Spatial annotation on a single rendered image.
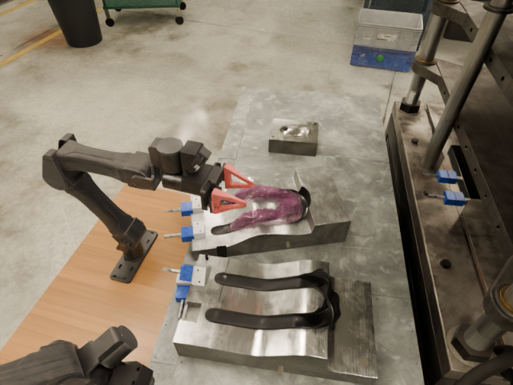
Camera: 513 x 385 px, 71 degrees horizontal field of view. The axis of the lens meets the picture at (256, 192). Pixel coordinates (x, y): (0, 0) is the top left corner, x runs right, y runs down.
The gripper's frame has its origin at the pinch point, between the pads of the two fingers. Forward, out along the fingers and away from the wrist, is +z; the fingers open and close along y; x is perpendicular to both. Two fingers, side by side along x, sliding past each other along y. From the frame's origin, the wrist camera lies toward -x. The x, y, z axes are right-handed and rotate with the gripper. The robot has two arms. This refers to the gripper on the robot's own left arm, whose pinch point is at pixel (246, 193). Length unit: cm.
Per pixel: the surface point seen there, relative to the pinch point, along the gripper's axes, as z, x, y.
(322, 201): 18.0, 27.4, 28.9
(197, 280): -10.7, 28.2, -9.4
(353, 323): 32.2, 31.8, -7.7
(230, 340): 2.5, 30.5, -21.3
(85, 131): -176, 126, 141
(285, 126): -3, 33, 72
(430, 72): 52, 14, 104
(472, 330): 61, 28, -3
